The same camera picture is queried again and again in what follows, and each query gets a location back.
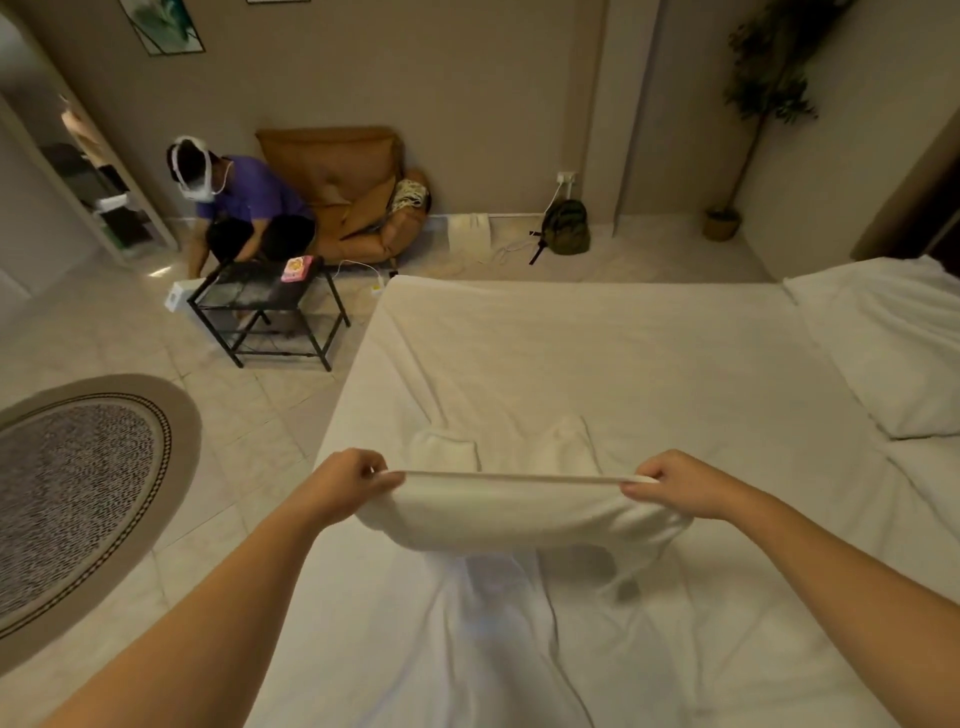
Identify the white pillow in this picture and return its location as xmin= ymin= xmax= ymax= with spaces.
xmin=782 ymin=255 xmax=960 ymax=441

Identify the white paper bag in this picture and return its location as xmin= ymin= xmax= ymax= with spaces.
xmin=447 ymin=213 xmax=494 ymax=263

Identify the white charger with cable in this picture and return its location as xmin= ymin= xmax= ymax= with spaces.
xmin=321 ymin=259 xmax=393 ymax=297

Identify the patterned cushion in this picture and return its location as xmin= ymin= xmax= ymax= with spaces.
xmin=384 ymin=178 xmax=432 ymax=220

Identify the person's right hand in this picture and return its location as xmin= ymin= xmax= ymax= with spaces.
xmin=619 ymin=449 xmax=744 ymax=522

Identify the dark green backpack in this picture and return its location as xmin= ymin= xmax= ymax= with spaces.
xmin=528 ymin=198 xmax=591 ymax=267

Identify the potted artificial plant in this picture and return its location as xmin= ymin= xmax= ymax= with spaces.
xmin=721 ymin=0 xmax=856 ymax=219

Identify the open wardrobe shelf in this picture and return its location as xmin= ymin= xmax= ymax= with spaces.
xmin=37 ymin=90 xmax=180 ymax=264

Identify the woven plant basket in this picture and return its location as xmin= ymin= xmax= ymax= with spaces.
xmin=702 ymin=207 xmax=744 ymax=242

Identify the person's right forearm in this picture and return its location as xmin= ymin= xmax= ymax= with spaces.
xmin=723 ymin=480 xmax=960 ymax=728

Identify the brown leather armchair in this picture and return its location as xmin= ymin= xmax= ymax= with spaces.
xmin=255 ymin=126 xmax=433 ymax=270

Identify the black metal side table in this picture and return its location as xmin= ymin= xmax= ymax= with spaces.
xmin=186 ymin=255 xmax=352 ymax=373

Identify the bed with white sheet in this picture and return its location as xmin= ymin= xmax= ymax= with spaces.
xmin=243 ymin=274 xmax=960 ymax=728

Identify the white headset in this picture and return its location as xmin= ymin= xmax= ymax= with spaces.
xmin=170 ymin=135 xmax=227 ymax=201

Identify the white cable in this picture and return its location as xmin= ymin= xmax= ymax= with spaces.
xmin=491 ymin=182 xmax=565 ymax=265

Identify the person's left forearm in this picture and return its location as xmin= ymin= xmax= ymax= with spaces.
xmin=41 ymin=480 xmax=335 ymax=728

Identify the white towel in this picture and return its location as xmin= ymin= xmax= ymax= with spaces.
xmin=358 ymin=414 xmax=695 ymax=601

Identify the round grey patterned rug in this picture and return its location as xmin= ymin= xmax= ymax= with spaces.
xmin=0 ymin=374 xmax=204 ymax=678

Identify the framed wall picture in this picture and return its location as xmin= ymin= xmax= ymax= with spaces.
xmin=117 ymin=0 xmax=206 ymax=60

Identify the person's left hand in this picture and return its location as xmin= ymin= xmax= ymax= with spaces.
xmin=306 ymin=448 xmax=408 ymax=529

